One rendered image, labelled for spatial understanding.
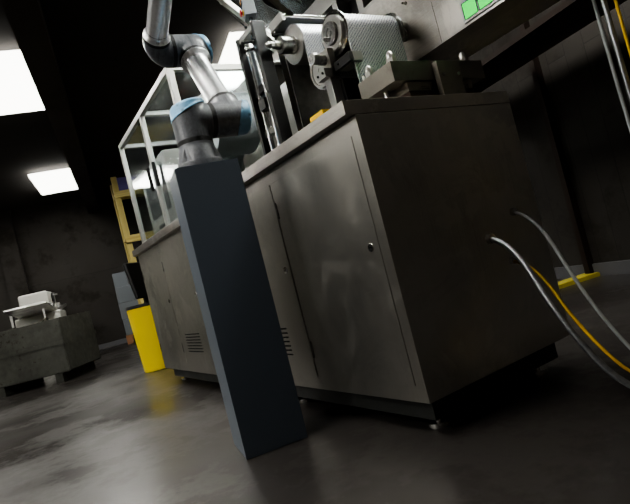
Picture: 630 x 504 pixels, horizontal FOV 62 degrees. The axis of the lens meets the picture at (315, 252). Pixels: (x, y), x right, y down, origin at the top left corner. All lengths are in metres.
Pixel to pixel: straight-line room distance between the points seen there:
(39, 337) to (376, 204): 4.96
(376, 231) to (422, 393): 0.43
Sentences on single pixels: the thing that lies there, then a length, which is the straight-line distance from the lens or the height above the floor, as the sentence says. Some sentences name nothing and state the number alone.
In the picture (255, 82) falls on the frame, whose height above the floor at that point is 1.25.
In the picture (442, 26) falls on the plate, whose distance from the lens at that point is 1.99.
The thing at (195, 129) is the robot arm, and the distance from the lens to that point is 1.75.
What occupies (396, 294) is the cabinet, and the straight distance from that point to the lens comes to 1.37.
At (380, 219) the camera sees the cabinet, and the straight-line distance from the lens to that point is 1.35.
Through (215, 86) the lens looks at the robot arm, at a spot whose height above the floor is 1.19.
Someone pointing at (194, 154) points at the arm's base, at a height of 0.94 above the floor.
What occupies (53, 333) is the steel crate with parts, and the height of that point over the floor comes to 0.50.
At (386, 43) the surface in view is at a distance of 1.95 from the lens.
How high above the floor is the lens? 0.51
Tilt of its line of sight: 1 degrees up
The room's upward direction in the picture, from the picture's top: 14 degrees counter-clockwise
